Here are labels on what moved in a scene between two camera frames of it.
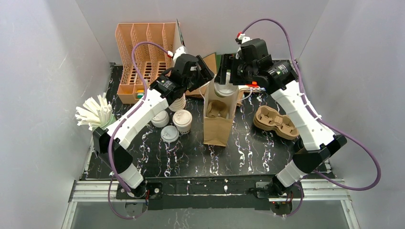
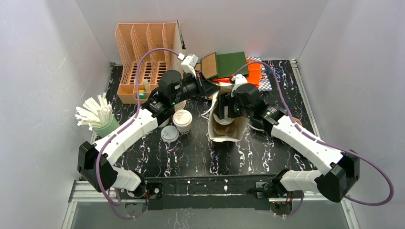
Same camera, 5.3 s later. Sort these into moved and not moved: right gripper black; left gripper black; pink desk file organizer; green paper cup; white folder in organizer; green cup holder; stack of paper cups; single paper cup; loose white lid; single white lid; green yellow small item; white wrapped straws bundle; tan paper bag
Moved: tan paper bag; right gripper black; left gripper black; green paper cup
Not moved: single white lid; stack of paper cups; loose white lid; green cup holder; green yellow small item; pink desk file organizer; white folder in organizer; single paper cup; white wrapped straws bundle
